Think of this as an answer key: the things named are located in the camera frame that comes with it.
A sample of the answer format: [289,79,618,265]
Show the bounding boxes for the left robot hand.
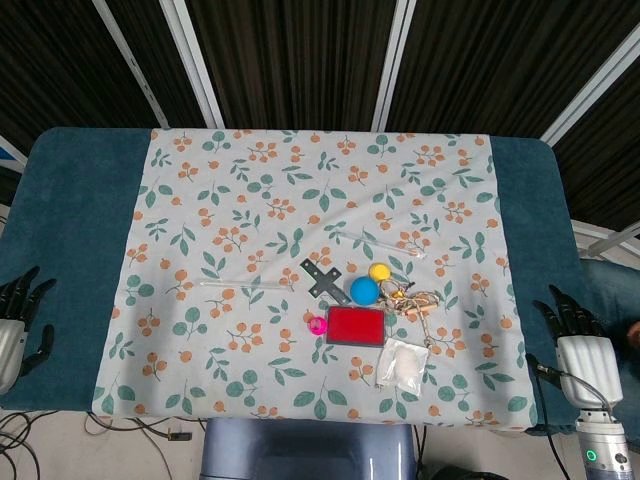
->
[0,265,58,395]

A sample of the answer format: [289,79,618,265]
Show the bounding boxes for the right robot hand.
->
[525,284,624,413]

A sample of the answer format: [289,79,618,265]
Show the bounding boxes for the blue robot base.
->
[198,416,417,480]

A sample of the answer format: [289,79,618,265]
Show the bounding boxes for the blue ball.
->
[350,276,380,305]

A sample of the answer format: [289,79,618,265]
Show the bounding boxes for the teal table cover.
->
[0,126,591,435]

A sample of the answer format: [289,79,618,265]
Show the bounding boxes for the clear bag with cotton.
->
[374,336,431,392]

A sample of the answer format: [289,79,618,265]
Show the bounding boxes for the clear glass tube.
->
[339,230,427,259]
[198,278,296,291]

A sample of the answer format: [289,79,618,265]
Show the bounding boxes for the red ink pad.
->
[324,305,387,349]

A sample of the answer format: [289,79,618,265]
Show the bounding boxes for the floral print cloth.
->
[90,127,539,432]

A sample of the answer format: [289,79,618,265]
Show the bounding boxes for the black cable on hand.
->
[534,363,615,416]

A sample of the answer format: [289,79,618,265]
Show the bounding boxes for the black floor cables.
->
[0,410,207,480]

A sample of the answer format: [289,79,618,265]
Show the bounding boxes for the rope with wooden handles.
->
[375,277,446,357]

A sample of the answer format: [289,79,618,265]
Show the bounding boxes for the black metal cross bracket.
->
[299,257,352,304]

